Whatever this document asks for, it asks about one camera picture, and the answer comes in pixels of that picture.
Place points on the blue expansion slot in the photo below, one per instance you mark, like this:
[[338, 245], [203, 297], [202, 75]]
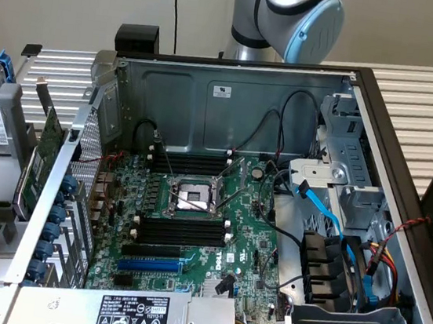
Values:
[[148, 267]]

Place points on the short black expansion slot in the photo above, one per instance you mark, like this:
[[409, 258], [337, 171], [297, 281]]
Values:
[[124, 281]]

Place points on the black RAM slot bank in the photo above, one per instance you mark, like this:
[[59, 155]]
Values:
[[188, 162], [180, 232]]

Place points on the long black expansion slot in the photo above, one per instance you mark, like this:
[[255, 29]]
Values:
[[150, 251]]

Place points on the blue disk carrier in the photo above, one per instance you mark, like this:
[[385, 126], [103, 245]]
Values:
[[7, 65]]

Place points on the open black PC case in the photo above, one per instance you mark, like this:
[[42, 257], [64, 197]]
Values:
[[247, 106]]

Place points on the black fan shroud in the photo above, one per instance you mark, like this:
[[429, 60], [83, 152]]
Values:
[[322, 262]]

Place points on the green graphics card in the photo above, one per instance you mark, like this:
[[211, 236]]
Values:
[[43, 156]]

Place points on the silver power supply with label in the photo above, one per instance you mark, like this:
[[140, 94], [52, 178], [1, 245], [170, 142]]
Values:
[[134, 316]]

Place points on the metal disk bay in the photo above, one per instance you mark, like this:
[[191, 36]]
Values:
[[341, 173]]

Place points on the green Dell motherboard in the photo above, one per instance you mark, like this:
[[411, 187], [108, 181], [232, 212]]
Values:
[[247, 229]]

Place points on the small silver heat sink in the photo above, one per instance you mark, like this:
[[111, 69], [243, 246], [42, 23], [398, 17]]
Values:
[[213, 288]]

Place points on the round coin battery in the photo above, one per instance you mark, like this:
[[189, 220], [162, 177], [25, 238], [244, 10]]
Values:
[[257, 173]]

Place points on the white case label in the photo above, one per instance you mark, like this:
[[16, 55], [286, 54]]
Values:
[[220, 91]]

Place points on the black box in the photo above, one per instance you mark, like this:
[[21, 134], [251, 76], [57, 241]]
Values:
[[137, 37]]

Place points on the metal socket cover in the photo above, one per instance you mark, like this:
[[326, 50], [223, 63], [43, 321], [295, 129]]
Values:
[[234, 176]]

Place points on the black table clamp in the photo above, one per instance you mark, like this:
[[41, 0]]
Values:
[[31, 50]]

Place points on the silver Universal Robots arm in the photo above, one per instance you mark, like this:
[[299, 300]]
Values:
[[282, 16]]

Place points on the CPU socket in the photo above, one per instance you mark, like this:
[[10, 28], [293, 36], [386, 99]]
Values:
[[190, 198]]

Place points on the metal locking lever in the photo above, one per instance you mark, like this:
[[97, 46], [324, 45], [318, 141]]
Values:
[[191, 205]]

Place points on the grey parts rack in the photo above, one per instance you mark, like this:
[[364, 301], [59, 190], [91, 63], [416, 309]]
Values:
[[0, 183]]

